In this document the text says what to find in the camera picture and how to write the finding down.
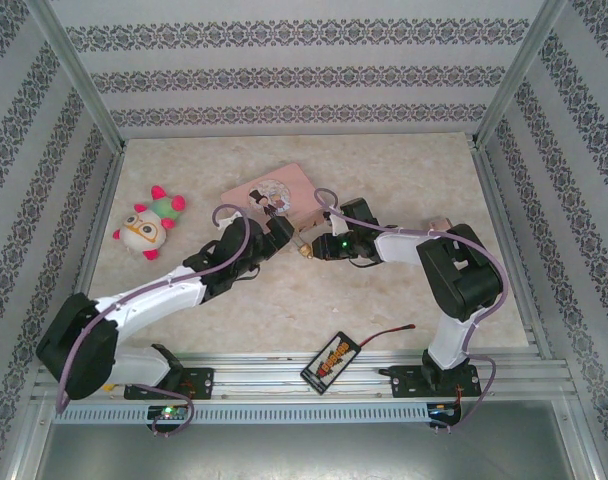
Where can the small brass padlock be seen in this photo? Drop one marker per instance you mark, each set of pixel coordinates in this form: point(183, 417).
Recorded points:
point(305, 249)

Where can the pink cartoon tin box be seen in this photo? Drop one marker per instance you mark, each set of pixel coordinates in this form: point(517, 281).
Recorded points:
point(296, 182)

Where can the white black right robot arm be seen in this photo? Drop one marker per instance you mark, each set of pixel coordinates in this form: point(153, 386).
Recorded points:
point(464, 285)

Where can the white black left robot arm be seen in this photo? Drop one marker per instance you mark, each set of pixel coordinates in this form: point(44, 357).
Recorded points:
point(149, 295)

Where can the plush owl toy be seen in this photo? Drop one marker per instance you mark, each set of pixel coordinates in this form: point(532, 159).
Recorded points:
point(144, 232)

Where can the black battery pack with lead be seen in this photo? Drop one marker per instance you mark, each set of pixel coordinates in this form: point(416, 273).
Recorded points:
point(329, 362)

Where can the small circuit board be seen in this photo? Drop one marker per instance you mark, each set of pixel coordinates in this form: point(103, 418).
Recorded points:
point(168, 413)
point(444, 412)

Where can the yellow plastic block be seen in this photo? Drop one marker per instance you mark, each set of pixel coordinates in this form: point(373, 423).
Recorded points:
point(110, 388)

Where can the grey metal shelf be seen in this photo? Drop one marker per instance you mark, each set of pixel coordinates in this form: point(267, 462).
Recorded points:
point(304, 452)

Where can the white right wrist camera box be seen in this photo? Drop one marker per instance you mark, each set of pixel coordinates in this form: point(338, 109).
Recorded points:
point(340, 227)

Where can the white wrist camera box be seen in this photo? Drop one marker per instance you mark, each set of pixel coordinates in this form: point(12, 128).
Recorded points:
point(230, 219)
point(340, 227)

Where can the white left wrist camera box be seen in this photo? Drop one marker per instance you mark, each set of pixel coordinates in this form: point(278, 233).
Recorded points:
point(230, 219)

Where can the aluminium rail frame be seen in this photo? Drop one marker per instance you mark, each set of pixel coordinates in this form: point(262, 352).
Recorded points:
point(284, 372)

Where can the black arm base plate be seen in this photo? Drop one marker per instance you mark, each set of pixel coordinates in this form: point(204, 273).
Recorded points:
point(199, 382)
point(409, 382)

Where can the aluminium frame post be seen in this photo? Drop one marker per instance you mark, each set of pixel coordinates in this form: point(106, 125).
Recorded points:
point(524, 65)
point(69, 65)

